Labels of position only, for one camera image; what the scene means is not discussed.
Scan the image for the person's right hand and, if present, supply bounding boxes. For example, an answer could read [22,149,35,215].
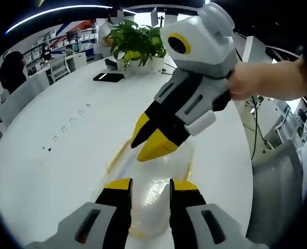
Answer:
[226,61,265,102]

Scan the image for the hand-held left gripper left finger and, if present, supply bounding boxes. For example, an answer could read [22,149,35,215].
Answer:
[25,177,133,249]

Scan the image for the green plant in white pot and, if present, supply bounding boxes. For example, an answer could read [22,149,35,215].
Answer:
[103,19,167,75]

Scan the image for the clear container with plastic buckle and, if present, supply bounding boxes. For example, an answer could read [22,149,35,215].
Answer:
[105,140,195,238]

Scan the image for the white office chair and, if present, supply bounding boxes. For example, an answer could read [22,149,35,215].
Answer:
[49,56,71,81]
[0,75,50,123]

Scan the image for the monitor on black stand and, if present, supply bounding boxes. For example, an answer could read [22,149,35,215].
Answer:
[150,7,166,28]

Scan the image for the grey mesh office chair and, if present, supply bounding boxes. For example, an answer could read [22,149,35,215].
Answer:
[246,140,307,247]

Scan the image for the storage shelf with white boxes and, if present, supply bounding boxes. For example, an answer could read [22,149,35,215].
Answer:
[22,25,99,63]

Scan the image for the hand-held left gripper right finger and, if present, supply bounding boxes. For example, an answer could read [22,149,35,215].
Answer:
[169,178,271,249]

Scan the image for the curved ceiling light strip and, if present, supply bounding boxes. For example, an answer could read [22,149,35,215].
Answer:
[5,4,133,34]

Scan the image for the black phone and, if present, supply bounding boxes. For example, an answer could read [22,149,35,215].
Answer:
[92,73,125,83]

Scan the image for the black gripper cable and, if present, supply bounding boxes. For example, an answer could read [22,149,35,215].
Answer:
[250,94,264,160]

